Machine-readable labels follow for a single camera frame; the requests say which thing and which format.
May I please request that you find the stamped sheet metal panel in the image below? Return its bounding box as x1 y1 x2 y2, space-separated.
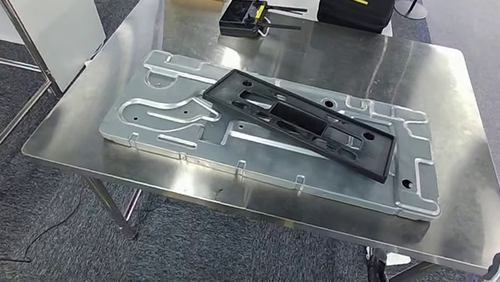
93 42 462 225

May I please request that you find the thin black floor cable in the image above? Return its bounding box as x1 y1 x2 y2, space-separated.
0 167 86 282

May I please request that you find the black device with antennas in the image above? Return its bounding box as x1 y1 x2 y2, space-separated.
216 0 309 50

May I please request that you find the white power plug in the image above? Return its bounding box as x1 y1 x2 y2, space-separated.
364 246 413 271

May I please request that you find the stainless steel workbench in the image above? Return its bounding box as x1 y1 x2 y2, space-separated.
9 0 500 282

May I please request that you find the black plastic plate part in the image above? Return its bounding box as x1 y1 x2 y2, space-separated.
193 64 405 186

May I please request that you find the black case with yellow label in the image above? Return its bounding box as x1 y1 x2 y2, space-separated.
314 0 398 36

